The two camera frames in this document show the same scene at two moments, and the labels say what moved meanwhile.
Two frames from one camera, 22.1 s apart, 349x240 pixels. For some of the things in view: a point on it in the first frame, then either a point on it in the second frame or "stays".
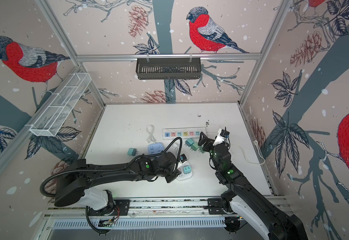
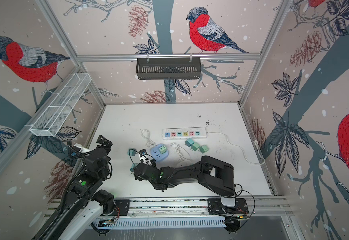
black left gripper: x=174 y=176 → x=106 y=142
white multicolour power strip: x=184 y=133 stays
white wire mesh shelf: x=48 y=121 stays
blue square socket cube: x=154 y=148 stays
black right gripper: x=207 y=148 → x=136 y=173
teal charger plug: x=132 y=151 stays
